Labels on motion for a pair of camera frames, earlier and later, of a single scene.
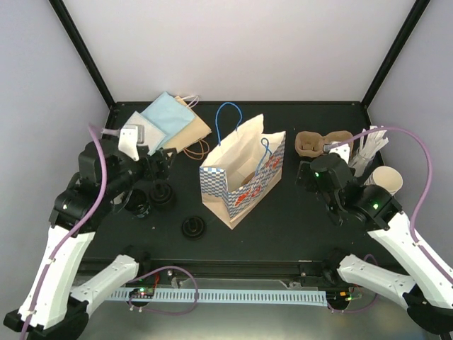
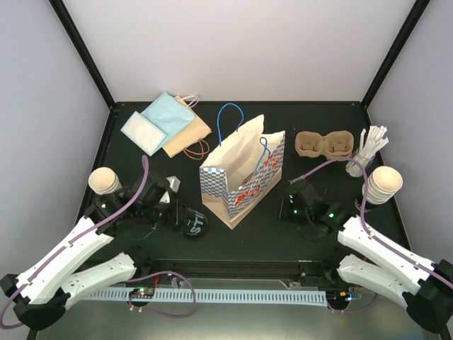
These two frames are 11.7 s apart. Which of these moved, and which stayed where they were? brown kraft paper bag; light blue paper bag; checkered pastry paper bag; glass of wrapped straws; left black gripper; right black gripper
Moved: left black gripper; right black gripper
Stayed: light blue paper bag; brown kraft paper bag; checkered pastry paper bag; glass of wrapped straws
